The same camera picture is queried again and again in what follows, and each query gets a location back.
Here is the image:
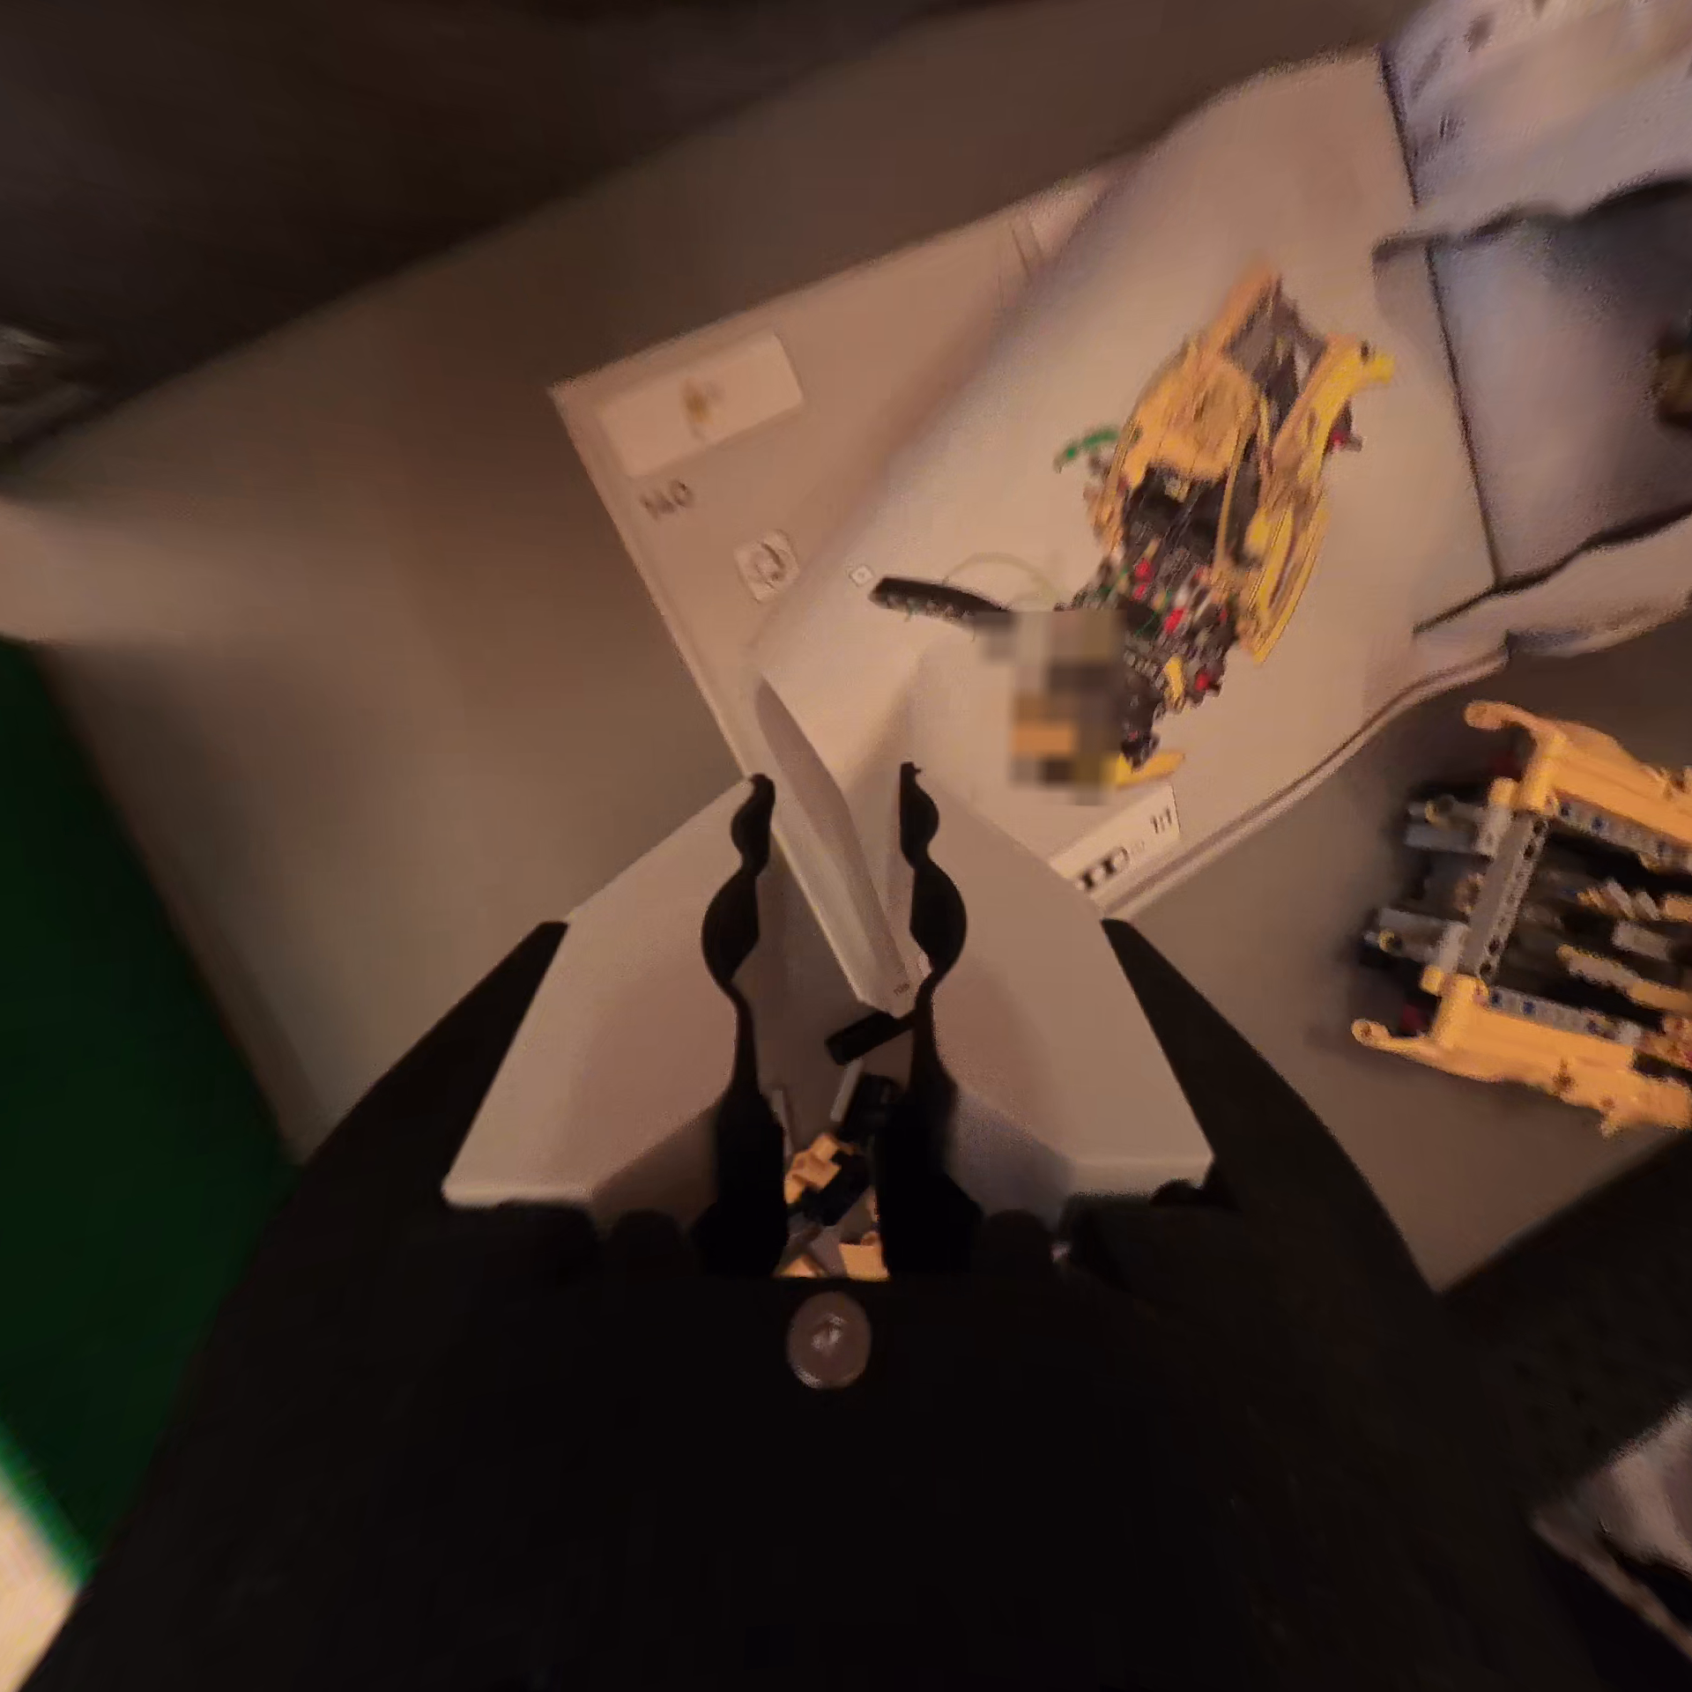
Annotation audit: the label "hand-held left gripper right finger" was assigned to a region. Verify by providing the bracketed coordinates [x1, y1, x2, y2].
[875, 766, 1215, 1273]

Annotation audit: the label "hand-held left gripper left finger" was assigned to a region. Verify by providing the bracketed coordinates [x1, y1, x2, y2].
[444, 780, 791, 1276]

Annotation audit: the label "grey desk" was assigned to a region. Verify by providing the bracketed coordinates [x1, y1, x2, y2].
[0, 0, 1692, 1304]

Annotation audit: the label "small yellow brick piece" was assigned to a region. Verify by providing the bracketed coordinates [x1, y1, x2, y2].
[783, 1132, 871, 1217]

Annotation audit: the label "yellow toy brick vehicle model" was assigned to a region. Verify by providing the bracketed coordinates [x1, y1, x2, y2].
[1350, 701, 1692, 1139]

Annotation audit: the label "green mat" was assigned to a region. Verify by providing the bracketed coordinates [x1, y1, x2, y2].
[0, 636, 295, 1595]

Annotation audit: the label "open building instruction booklet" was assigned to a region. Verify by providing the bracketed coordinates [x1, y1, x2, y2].
[548, 0, 1692, 1019]

